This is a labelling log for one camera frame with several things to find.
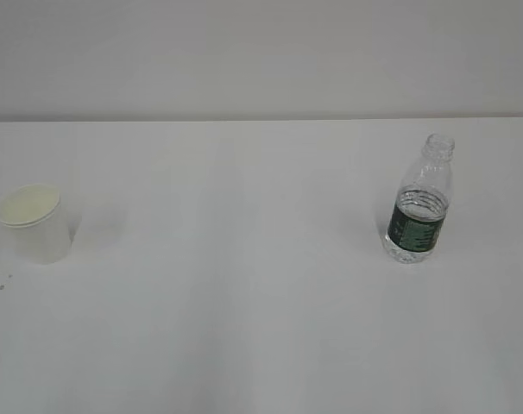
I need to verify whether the clear water bottle green label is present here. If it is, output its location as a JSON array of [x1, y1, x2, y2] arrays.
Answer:
[[383, 134, 455, 264]]

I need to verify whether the white paper cup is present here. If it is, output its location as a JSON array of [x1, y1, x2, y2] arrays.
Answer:
[[0, 184, 72, 265]]

